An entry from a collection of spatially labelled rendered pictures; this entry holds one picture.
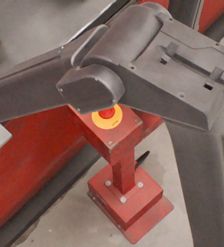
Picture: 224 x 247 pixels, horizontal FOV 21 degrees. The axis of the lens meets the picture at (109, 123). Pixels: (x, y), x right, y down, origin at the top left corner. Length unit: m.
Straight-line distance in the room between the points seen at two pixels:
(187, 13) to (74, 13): 0.43
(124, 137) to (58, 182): 0.78
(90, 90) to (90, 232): 1.60
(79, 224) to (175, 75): 1.63
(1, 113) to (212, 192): 0.29
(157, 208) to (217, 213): 1.47
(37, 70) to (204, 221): 0.25
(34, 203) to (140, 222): 0.38
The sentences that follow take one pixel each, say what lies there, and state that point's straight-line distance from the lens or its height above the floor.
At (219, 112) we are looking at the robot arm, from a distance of 0.53.
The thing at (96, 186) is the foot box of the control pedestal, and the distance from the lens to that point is 2.02.
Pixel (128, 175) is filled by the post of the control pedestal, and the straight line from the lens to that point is 1.86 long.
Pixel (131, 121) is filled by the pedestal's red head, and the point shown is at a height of 0.78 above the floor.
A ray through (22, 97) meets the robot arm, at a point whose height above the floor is 1.44.
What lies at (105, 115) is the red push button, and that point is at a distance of 1.36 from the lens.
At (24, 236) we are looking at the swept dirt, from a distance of 2.13.
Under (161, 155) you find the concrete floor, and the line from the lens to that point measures 2.19.
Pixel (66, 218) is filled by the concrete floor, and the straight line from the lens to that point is 2.13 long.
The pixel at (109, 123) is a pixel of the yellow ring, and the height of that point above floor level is 0.78.
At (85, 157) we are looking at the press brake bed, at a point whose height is 0.05.
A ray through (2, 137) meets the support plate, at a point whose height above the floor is 1.00.
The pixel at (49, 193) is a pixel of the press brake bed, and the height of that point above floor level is 0.05.
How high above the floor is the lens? 2.05
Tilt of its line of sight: 66 degrees down
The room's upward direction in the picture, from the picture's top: 6 degrees counter-clockwise
